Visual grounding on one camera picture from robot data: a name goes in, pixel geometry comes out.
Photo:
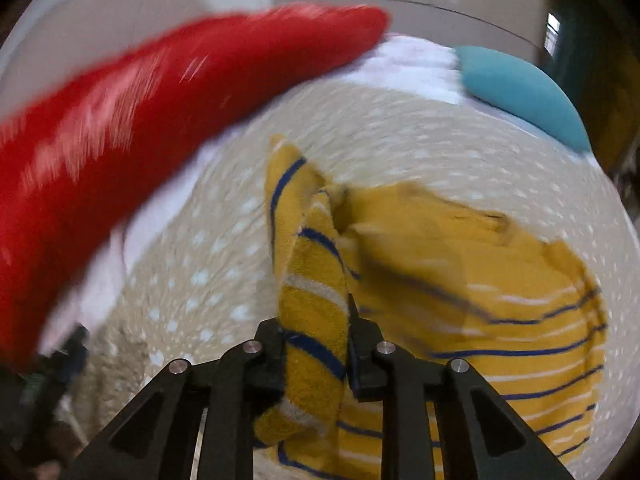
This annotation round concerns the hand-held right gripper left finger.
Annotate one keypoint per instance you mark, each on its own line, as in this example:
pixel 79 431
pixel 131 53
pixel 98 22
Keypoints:
pixel 265 355

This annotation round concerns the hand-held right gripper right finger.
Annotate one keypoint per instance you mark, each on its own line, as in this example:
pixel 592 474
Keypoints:
pixel 361 355

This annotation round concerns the yellow striped sweater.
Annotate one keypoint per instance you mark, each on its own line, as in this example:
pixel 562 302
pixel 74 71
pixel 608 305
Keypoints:
pixel 450 310

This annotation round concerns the beige dotted bed cover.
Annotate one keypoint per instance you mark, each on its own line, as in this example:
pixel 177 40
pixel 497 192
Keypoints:
pixel 450 170

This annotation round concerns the red quilt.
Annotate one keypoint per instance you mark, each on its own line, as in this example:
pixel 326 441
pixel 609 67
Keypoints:
pixel 125 135

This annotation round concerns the white bed sheet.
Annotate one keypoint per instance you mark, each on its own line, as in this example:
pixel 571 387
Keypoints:
pixel 415 67

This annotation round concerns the teal pillow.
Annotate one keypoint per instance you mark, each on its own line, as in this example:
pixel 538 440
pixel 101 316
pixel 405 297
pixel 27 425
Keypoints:
pixel 520 95

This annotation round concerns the pink headboard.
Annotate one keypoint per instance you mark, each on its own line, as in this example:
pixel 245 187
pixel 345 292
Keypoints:
pixel 100 25

